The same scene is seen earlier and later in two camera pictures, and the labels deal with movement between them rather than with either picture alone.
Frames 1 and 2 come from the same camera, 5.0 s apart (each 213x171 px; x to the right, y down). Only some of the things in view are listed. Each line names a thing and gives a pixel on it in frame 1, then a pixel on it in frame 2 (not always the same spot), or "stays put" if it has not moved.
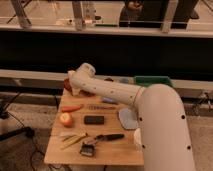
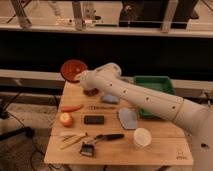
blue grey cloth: [128, 118] stays put
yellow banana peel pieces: [72, 139] stays put
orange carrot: [68, 108] stays put
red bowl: [67, 85] → [70, 69]
